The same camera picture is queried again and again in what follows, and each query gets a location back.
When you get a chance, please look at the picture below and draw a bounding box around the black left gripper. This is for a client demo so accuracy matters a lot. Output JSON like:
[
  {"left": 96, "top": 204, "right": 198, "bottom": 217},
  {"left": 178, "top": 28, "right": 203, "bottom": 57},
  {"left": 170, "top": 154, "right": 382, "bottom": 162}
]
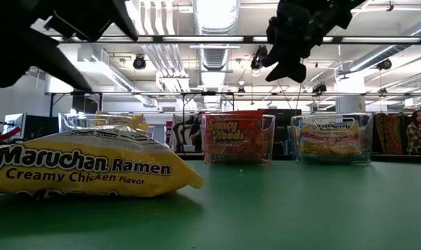
[{"left": 0, "top": 0, "right": 139, "bottom": 93}]

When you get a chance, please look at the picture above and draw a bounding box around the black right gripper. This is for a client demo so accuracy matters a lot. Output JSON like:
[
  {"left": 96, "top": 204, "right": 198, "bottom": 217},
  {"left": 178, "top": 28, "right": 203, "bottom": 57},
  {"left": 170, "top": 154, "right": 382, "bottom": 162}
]
[{"left": 264, "top": 0, "right": 366, "bottom": 84}]

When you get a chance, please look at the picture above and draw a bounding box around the red Maruchan noodle pack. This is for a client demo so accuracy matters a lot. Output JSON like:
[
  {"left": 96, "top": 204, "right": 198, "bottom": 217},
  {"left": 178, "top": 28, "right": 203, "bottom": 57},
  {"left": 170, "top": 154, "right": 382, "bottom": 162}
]
[{"left": 204, "top": 110, "right": 265, "bottom": 164}]

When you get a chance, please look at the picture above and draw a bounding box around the blue-edged Maruchan noodle pack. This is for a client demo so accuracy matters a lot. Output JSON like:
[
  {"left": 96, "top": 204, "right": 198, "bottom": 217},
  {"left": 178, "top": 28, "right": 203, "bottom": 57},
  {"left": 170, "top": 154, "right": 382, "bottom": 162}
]
[{"left": 298, "top": 117, "right": 363, "bottom": 159}]

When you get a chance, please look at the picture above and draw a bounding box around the yellow Maruchan noodle pack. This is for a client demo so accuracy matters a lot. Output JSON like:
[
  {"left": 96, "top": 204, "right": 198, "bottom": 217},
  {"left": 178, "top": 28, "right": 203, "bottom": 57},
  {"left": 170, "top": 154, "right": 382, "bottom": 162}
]
[
  {"left": 94, "top": 110, "right": 151, "bottom": 132},
  {"left": 0, "top": 125, "right": 205, "bottom": 199}
]

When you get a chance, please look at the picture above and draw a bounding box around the black background table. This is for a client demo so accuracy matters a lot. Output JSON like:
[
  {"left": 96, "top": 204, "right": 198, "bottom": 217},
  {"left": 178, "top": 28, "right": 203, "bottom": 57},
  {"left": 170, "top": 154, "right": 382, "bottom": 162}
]
[{"left": 45, "top": 90, "right": 104, "bottom": 147}]

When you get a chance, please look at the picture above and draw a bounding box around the clear plastic bin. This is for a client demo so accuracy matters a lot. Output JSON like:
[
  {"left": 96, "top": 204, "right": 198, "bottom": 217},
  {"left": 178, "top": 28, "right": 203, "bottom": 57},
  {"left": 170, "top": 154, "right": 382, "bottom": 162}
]
[
  {"left": 290, "top": 112, "right": 374, "bottom": 166},
  {"left": 58, "top": 111, "right": 155, "bottom": 142},
  {"left": 201, "top": 111, "right": 276, "bottom": 165}
]

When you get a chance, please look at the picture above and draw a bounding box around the white monitor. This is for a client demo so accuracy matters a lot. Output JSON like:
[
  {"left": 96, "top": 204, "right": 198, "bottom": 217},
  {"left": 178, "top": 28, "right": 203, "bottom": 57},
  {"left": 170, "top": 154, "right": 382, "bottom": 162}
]
[{"left": 3, "top": 112, "right": 26, "bottom": 137}]

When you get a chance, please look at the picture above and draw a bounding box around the person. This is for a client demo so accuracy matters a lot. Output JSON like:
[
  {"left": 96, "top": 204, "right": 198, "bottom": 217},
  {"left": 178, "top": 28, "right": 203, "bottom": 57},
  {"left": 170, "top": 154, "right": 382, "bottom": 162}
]
[
  {"left": 406, "top": 110, "right": 421, "bottom": 156},
  {"left": 188, "top": 110, "right": 205, "bottom": 153}
]

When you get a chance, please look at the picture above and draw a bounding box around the red background object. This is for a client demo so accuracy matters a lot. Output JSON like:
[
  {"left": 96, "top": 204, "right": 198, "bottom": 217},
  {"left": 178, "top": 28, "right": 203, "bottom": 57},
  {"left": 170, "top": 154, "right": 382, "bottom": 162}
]
[{"left": 0, "top": 126, "right": 23, "bottom": 145}]

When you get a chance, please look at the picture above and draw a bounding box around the orange and black tapestry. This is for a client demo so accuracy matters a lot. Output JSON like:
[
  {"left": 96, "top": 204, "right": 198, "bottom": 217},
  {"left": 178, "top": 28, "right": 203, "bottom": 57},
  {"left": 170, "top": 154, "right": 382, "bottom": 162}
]
[{"left": 374, "top": 112, "right": 404, "bottom": 156}]

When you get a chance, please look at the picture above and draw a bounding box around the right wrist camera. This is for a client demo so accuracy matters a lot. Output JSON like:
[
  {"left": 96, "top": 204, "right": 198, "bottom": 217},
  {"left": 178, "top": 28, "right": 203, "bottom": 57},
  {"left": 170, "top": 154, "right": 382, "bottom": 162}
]
[{"left": 265, "top": 16, "right": 279, "bottom": 44}]

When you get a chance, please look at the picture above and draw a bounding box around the ceiling duct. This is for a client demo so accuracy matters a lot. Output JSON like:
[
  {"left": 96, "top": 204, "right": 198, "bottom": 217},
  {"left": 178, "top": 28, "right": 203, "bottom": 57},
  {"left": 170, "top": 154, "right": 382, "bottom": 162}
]
[{"left": 349, "top": 13, "right": 421, "bottom": 72}]

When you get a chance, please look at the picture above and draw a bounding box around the black table frame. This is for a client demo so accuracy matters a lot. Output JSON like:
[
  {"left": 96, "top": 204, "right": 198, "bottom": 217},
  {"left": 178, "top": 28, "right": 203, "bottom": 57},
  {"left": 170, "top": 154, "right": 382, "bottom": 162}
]
[{"left": 175, "top": 152, "right": 421, "bottom": 164}]

